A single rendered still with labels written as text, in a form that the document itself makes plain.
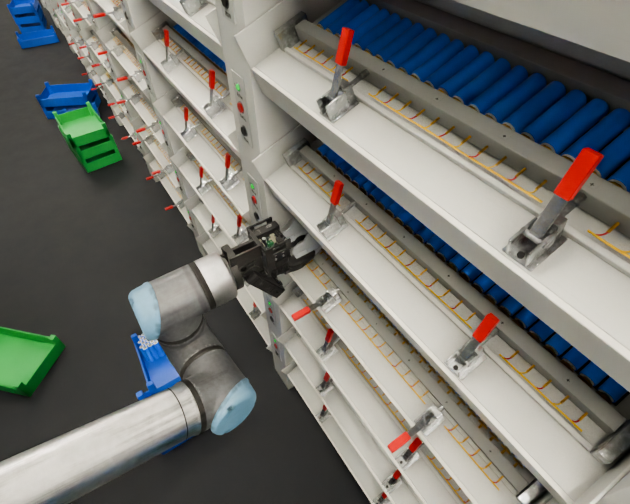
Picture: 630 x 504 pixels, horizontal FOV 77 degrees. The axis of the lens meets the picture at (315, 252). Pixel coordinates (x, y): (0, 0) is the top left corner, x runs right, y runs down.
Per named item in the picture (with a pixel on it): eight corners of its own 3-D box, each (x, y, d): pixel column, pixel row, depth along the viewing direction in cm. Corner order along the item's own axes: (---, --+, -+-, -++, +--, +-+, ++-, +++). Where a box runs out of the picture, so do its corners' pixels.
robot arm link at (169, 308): (137, 317, 72) (115, 282, 65) (201, 285, 77) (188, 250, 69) (154, 355, 67) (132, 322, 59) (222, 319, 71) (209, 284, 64)
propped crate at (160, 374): (139, 350, 149) (130, 335, 145) (190, 324, 157) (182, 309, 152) (156, 403, 126) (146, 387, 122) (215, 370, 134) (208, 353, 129)
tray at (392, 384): (497, 534, 56) (503, 542, 48) (279, 262, 90) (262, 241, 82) (600, 439, 57) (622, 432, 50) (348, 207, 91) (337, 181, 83)
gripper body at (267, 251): (295, 238, 70) (233, 268, 66) (297, 269, 76) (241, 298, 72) (273, 213, 74) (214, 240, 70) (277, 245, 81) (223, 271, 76)
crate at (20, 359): (-44, 380, 141) (-60, 370, 135) (-3, 331, 154) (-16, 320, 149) (30, 397, 137) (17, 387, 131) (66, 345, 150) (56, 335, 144)
